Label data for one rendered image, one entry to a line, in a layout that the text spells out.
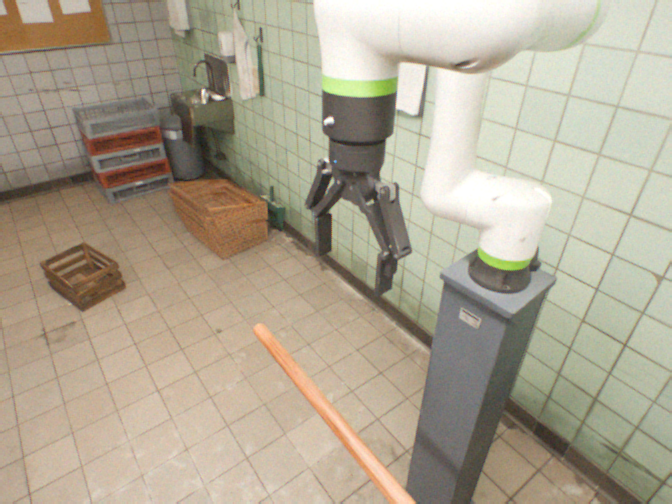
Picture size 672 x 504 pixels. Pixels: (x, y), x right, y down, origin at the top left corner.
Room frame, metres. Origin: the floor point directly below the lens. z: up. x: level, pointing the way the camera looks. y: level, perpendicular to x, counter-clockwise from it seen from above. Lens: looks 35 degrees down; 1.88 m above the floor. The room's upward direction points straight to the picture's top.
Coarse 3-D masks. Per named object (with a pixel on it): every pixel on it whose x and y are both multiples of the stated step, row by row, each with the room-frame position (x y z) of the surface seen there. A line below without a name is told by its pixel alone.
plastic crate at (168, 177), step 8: (112, 176) 3.83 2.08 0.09; (160, 176) 3.72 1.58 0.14; (168, 176) 3.76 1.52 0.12; (96, 184) 3.72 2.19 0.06; (128, 184) 3.54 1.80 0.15; (136, 184) 3.58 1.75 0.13; (144, 184) 3.62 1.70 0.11; (152, 184) 3.66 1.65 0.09; (160, 184) 3.82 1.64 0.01; (104, 192) 3.49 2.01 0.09; (112, 192) 3.64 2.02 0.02; (120, 192) 3.64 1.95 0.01; (136, 192) 3.64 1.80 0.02; (144, 192) 3.61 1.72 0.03; (152, 192) 3.65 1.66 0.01; (112, 200) 3.44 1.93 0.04; (120, 200) 3.48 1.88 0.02
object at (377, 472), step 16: (256, 336) 0.67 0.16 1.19; (272, 336) 0.66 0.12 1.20; (272, 352) 0.62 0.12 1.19; (288, 368) 0.57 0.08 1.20; (304, 384) 0.53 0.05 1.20; (320, 400) 0.50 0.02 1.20; (336, 416) 0.46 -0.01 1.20; (336, 432) 0.44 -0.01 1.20; (352, 432) 0.43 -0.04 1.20; (352, 448) 0.41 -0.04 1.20; (368, 448) 0.41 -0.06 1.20; (368, 464) 0.38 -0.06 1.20; (384, 480) 0.35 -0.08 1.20; (384, 496) 0.34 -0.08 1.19; (400, 496) 0.33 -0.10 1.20
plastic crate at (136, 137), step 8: (144, 128) 4.04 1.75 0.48; (152, 128) 3.71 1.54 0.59; (160, 128) 3.76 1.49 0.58; (104, 136) 3.51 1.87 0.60; (112, 136) 3.54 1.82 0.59; (120, 136) 3.57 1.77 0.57; (128, 136) 3.86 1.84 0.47; (136, 136) 3.88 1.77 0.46; (144, 136) 3.87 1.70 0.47; (152, 136) 3.71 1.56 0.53; (160, 136) 3.74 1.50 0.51; (88, 144) 3.44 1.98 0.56; (96, 144) 3.47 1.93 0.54; (104, 144) 3.50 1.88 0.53; (112, 144) 3.67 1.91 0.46; (120, 144) 3.56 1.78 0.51; (128, 144) 3.66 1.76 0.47; (136, 144) 3.66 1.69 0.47; (144, 144) 3.66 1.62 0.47; (152, 144) 3.70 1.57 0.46; (88, 152) 3.46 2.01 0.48; (96, 152) 3.46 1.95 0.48; (104, 152) 3.49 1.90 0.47; (112, 152) 3.53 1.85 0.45
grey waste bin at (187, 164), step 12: (168, 120) 4.05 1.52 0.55; (180, 120) 4.06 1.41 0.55; (168, 132) 3.91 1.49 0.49; (180, 132) 3.92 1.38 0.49; (168, 144) 3.93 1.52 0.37; (180, 144) 3.91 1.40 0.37; (168, 156) 3.94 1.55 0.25; (180, 156) 3.91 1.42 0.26; (192, 156) 3.96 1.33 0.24; (180, 168) 3.91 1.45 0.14; (192, 168) 3.94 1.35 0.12; (204, 168) 4.09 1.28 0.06; (180, 180) 3.89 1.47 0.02; (192, 180) 3.92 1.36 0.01
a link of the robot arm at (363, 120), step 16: (336, 96) 0.52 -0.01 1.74; (368, 96) 0.51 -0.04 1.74; (384, 96) 0.51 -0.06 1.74; (336, 112) 0.51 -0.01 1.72; (352, 112) 0.51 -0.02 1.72; (368, 112) 0.50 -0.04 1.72; (384, 112) 0.51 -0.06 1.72; (336, 128) 0.51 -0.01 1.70; (352, 128) 0.50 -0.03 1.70; (368, 128) 0.50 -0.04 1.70; (384, 128) 0.51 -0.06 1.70
